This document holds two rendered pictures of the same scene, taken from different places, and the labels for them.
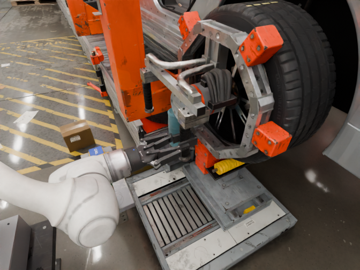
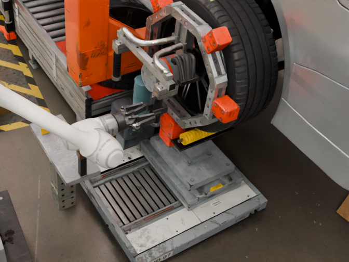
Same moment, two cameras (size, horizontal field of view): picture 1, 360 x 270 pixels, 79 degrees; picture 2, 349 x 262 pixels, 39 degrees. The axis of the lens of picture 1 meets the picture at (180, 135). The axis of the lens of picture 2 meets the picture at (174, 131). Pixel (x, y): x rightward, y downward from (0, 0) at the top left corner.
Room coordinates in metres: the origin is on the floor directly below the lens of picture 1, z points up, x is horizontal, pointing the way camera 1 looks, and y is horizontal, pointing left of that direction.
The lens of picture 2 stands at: (-0.98, 0.22, 2.17)
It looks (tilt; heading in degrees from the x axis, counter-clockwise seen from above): 43 degrees down; 348
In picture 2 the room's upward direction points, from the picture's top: 9 degrees clockwise
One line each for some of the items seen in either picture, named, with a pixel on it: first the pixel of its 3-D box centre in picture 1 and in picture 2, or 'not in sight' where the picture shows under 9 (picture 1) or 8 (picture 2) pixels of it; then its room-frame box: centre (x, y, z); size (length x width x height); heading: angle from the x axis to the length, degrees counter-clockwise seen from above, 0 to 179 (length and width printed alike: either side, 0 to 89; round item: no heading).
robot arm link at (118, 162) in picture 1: (118, 164); (107, 126); (0.44, 0.19, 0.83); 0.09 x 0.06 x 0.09; 28
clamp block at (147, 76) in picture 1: (151, 73); (123, 44); (0.86, 0.12, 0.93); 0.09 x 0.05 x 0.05; 118
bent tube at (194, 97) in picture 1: (205, 69); (175, 52); (0.66, -0.08, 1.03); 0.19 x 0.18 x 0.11; 118
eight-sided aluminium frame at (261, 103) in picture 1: (214, 96); (181, 67); (0.81, -0.14, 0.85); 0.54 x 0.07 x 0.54; 28
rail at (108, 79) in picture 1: (104, 72); (12, 2); (2.28, 0.84, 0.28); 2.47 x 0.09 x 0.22; 28
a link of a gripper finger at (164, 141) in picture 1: (158, 144); (135, 112); (0.52, 0.07, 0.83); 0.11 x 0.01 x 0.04; 129
